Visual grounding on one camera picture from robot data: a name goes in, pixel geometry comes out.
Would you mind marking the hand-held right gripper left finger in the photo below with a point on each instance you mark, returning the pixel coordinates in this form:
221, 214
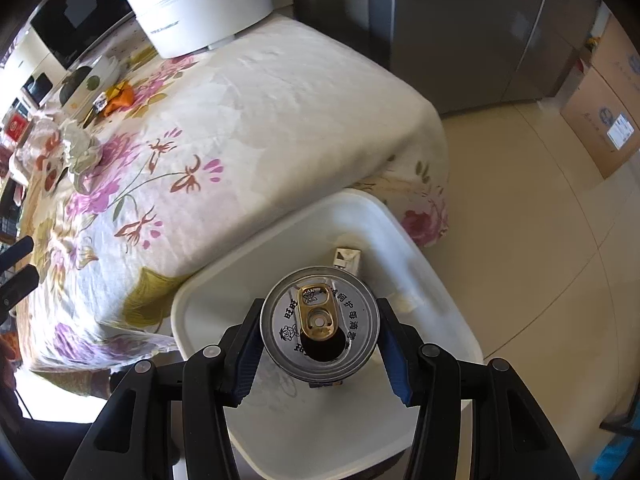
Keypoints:
247, 355

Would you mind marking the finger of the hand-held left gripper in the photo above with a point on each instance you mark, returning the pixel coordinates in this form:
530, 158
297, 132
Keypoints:
15, 255
17, 287

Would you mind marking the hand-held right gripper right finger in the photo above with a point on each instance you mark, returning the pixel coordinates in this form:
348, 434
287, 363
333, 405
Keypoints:
400, 360

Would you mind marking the silver drink can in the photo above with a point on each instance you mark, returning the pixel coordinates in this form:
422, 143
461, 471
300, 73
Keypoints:
290, 320

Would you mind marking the small white carton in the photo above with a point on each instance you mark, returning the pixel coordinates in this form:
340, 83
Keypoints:
346, 259

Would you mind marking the white plastic bin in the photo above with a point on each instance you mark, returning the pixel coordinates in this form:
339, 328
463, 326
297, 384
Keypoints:
300, 240

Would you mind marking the crumpled white tissue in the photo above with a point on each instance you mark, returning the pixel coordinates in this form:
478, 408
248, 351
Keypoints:
82, 147

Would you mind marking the red box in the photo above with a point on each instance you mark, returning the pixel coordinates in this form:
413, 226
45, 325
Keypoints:
17, 128

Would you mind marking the orange wrapper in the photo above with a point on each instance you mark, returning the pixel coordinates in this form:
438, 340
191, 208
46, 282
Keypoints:
120, 96

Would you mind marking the floral tablecloth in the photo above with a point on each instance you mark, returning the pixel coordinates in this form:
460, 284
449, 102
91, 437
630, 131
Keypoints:
275, 125

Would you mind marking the blue plastic item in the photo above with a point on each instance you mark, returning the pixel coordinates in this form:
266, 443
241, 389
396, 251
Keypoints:
620, 457

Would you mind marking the black screen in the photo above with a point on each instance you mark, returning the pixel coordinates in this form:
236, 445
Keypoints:
85, 5

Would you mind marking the white electric pot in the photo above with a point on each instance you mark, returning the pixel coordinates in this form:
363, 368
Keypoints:
200, 10

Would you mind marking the cardboard box with label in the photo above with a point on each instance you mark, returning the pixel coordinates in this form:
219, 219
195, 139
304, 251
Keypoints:
590, 110

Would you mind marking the grey refrigerator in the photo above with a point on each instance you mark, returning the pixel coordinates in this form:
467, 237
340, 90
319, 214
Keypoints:
475, 35

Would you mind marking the large cardboard box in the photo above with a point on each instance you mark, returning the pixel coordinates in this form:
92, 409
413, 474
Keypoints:
617, 55

